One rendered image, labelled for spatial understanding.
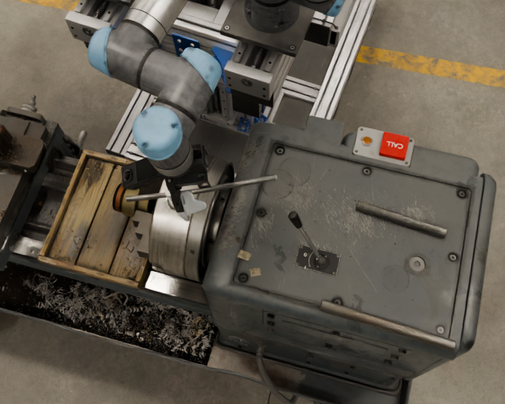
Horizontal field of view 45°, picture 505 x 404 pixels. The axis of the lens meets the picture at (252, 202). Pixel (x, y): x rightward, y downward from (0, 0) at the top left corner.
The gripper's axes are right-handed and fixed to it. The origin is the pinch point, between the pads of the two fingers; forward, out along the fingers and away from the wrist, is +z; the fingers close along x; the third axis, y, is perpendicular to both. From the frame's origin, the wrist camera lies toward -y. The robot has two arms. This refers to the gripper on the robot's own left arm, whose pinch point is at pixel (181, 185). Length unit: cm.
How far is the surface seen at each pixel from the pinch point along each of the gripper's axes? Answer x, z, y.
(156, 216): -2.7, 13.2, -8.4
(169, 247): -9.8, 16.5, -6.7
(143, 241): -6.4, 23.7, -14.2
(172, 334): -28, 75, -19
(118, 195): 6.2, 24.5, -20.1
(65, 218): 8, 47, -42
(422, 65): 90, 159, 99
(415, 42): 103, 161, 98
